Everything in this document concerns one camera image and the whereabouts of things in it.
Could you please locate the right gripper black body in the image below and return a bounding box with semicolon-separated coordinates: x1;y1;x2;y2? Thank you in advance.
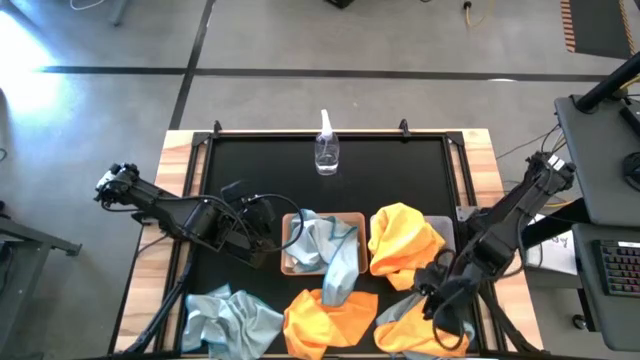
415;263;454;321

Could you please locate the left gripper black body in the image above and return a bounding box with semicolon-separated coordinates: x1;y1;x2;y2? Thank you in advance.
219;199;277;270

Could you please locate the light blue microfiber towel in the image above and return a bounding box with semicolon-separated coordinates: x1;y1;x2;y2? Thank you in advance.
287;208;334;274
180;283;285;360
375;292;476;360
314;214;361;308

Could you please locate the orange microfiber towel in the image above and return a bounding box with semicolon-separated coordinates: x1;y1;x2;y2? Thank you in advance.
282;288;380;360
373;298;471;358
367;201;446;292

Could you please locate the grey rectangular basket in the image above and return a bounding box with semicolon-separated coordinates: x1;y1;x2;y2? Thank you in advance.
422;213;457;256

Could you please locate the black table mat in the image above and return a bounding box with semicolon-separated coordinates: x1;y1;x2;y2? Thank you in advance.
187;137;476;354

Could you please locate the brown rectangular basket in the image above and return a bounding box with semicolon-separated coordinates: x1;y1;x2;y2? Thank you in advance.
279;211;370;277

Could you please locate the clear spray bottle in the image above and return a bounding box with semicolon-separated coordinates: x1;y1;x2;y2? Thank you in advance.
313;108;341;177

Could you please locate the white paper sheet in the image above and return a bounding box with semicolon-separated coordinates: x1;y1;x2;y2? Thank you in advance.
522;213;579;277

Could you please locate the black desk support beam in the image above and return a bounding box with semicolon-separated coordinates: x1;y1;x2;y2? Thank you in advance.
519;197;592;251

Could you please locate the grey keyboard tray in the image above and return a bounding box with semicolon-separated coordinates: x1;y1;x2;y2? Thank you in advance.
571;222;640;352

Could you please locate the backlit black keyboard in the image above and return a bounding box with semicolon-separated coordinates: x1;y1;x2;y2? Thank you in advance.
593;238;640;299

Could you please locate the grey desk top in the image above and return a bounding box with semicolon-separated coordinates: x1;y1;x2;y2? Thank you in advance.
553;93;640;227

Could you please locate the grey side table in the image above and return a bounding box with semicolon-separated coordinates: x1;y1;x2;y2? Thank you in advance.
0;215;84;360

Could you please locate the black round desk object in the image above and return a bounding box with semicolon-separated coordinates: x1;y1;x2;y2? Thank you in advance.
622;151;640;192

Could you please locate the grey metal leg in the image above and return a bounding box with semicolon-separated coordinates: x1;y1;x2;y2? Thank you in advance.
110;0;132;27

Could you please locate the black round pole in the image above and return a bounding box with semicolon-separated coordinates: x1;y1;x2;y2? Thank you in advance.
574;52;640;114

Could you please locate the black mat with striped edge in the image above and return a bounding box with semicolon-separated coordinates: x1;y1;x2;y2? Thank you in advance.
559;0;640;60

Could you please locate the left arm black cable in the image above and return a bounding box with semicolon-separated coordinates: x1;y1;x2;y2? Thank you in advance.
247;192;305;254

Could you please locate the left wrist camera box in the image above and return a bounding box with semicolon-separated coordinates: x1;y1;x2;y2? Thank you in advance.
220;180;247;204

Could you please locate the black floor cable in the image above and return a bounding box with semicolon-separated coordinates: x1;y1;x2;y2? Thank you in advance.
494;123;569;161

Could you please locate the yellow floor cable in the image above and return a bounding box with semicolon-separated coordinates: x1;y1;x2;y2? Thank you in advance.
462;0;496;30

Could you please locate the white floor cable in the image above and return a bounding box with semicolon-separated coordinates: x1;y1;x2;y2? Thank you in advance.
68;0;107;12

